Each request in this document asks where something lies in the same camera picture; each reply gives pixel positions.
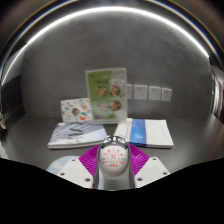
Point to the grey striped booklet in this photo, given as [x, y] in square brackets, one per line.
[76, 134]

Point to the white and blue booklet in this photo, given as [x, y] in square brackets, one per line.
[146, 132]

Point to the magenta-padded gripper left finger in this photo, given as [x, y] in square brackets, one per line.
[76, 172]

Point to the white wall socket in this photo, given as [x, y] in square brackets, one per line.
[166, 94]
[154, 93]
[140, 92]

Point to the white printed computer mouse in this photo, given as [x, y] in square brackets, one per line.
[113, 156]

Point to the green acrylic sign stand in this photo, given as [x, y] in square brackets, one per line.
[107, 94]

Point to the small white printed card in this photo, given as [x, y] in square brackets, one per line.
[76, 109]

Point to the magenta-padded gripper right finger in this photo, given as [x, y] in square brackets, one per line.
[150, 171]

